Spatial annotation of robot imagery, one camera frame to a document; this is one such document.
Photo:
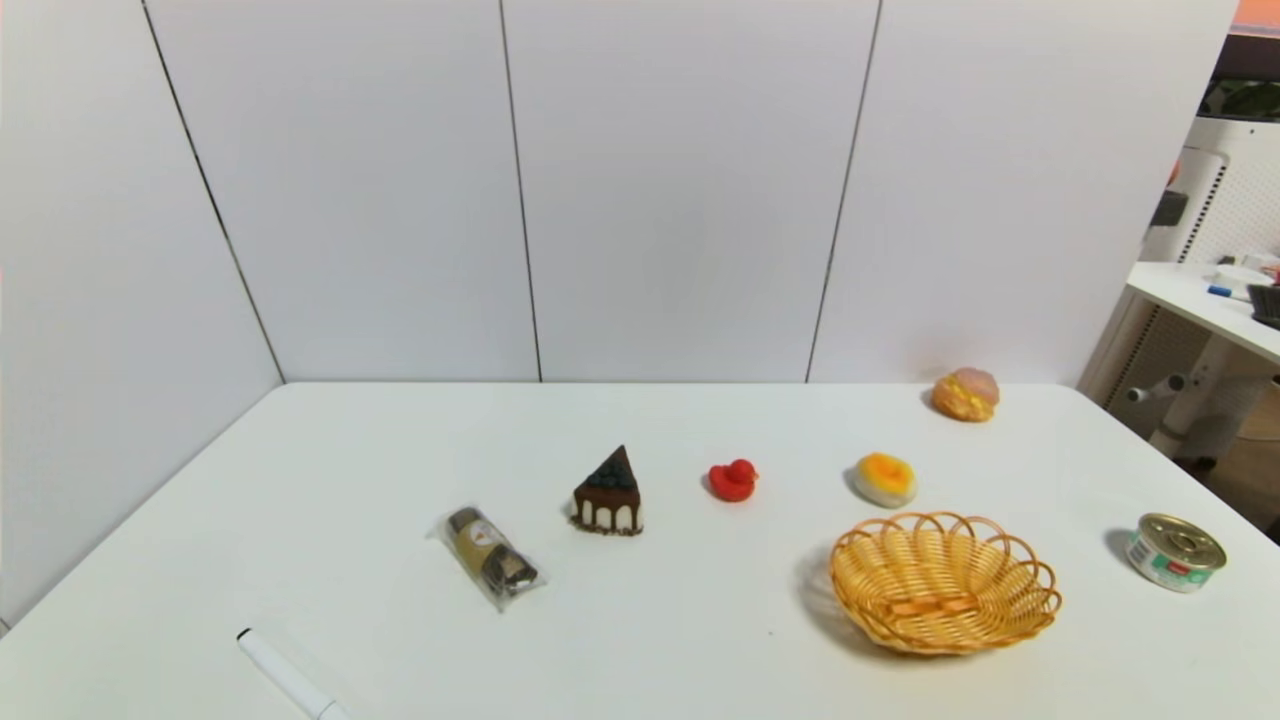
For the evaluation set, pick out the red rubber duck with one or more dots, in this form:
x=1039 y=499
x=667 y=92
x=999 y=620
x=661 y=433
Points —
x=731 y=482

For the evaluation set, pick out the black keyboard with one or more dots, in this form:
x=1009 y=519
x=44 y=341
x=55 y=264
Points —
x=1266 y=304

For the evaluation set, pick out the cream puff burger toy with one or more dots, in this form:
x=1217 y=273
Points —
x=966 y=394

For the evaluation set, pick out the white desk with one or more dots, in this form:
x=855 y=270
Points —
x=1185 y=300

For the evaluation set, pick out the white marker with black cap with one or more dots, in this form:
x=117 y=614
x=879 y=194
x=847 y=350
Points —
x=285 y=673

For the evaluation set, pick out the small metal food can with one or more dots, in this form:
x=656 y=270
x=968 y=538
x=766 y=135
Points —
x=1178 y=552

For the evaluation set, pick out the blue pen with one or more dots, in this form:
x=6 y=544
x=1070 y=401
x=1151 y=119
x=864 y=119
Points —
x=1222 y=292

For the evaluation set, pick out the white pegboard panel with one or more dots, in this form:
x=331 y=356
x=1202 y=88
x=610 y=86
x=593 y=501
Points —
x=1245 y=200

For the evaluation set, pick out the black holder on pegboard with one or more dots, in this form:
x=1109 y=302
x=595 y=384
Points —
x=1168 y=208

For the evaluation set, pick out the yellow woven wicker basket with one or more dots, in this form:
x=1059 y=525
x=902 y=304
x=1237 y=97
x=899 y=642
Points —
x=940 y=612

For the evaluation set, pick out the chocolate cake slice toy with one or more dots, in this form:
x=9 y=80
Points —
x=610 y=495

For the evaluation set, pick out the plastic wrapped brown snack roll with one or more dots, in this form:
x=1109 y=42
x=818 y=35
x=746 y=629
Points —
x=488 y=553

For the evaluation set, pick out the white dish on desk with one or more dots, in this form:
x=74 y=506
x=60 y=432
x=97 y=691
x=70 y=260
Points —
x=1240 y=276

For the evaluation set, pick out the white bun with orange topping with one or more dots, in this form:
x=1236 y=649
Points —
x=884 y=478

